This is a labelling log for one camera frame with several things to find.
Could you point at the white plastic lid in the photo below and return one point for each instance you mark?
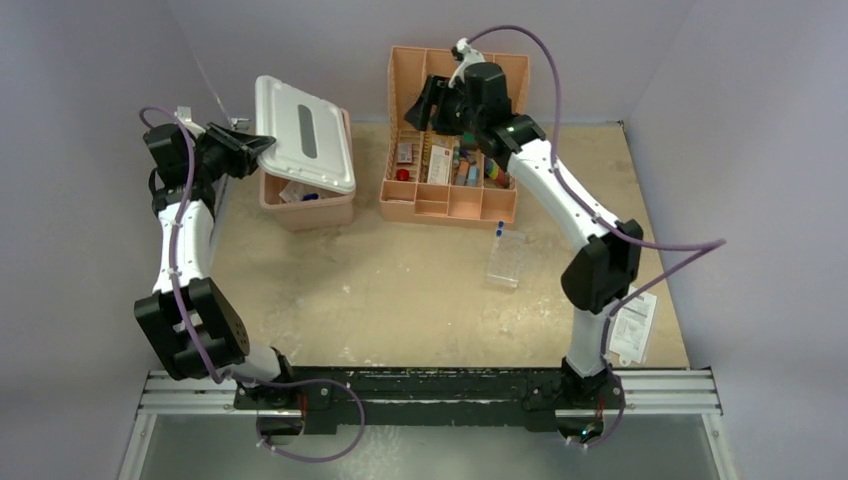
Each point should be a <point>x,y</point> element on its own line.
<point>311,137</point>

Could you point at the pink plastic bin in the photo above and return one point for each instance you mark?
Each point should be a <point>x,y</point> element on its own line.
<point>331,209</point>

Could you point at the pink file organizer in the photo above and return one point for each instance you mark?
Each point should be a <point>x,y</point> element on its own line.
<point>455,204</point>

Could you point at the white paper box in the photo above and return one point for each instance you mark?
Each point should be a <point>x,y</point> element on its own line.
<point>440,165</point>

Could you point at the clear test tube rack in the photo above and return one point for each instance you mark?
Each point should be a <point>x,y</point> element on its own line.
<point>506,259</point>

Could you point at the blue eraser block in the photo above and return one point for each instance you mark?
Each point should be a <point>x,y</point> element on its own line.
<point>473,176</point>

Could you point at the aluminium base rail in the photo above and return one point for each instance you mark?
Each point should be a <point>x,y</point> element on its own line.
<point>583,411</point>

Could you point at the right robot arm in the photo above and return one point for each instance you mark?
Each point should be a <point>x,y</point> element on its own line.
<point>606,250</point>

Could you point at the marker pen pack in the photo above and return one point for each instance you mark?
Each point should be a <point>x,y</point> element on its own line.
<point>495,174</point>

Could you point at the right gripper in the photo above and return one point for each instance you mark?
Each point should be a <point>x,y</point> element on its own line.
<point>437,94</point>

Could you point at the white plastic packet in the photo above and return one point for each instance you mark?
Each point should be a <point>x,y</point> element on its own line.
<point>294,192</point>

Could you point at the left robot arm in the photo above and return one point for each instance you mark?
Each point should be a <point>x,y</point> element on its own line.
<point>193,329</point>

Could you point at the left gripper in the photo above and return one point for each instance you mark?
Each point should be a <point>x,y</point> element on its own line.
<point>243,152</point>

